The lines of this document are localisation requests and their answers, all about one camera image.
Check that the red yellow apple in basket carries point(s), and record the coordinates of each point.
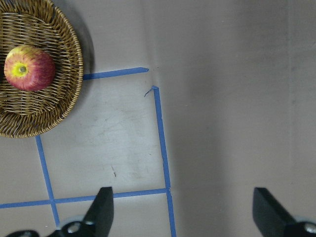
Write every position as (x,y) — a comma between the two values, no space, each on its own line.
(29,68)

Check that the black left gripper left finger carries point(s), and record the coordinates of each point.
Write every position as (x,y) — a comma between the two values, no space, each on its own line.
(97,221)

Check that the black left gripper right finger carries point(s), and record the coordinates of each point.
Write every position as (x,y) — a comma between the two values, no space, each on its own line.
(273,220)

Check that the woven wicker basket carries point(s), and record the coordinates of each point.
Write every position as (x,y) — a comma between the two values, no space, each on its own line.
(41,24)

